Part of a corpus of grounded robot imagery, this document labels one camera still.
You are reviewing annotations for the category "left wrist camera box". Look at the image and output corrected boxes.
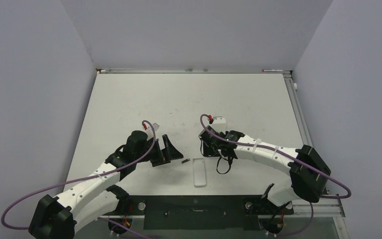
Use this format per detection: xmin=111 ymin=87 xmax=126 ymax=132
xmin=145 ymin=123 xmax=160 ymax=137

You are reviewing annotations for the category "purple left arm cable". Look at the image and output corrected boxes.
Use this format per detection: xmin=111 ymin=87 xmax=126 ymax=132
xmin=1 ymin=120 xmax=157 ymax=230

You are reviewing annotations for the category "aluminium frame rail right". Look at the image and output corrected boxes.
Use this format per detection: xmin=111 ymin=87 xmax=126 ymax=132
xmin=283 ymin=71 xmax=345 ymax=218

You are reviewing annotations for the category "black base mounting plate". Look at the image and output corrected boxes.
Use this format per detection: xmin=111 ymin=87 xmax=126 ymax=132
xmin=106 ymin=195 xmax=294 ymax=231

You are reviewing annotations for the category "aluminium frame rail back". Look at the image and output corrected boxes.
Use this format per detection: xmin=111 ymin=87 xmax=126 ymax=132
xmin=96 ymin=68 xmax=292 ymax=74

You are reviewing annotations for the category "white air conditioner remote control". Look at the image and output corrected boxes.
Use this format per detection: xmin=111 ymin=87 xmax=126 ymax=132
xmin=192 ymin=158 xmax=207 ymax=188

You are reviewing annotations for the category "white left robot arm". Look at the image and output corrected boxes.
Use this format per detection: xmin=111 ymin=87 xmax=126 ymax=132
xmin=28 ymin=130 xmax=184 ymax=239

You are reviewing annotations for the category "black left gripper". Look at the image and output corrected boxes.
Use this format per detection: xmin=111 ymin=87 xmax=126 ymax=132
xmin=135 ymin=134 xmax=183 ymax=167

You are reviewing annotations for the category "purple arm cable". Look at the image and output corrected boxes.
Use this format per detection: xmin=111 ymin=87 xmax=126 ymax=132
xmin=1 ymin=120 xmax=157 ymax=230
xmin=200 ymin=114 xmax=352 ymax=200

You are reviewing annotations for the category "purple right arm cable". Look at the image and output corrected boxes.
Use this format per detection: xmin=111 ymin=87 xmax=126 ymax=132
xmin=200 ymin=114 xmax=352 ymax=200

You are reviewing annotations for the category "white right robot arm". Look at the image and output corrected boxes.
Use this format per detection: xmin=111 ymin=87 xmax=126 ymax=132
xmin=198 ymin=128 xmax=331 ymax=213

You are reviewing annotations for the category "aluminium frame rail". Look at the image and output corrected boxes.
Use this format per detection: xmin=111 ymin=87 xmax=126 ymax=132
xmin=96 ymin=68 xmax=292 ymax=74
xmin=283 ymin=71 xmax=345 ymax=218

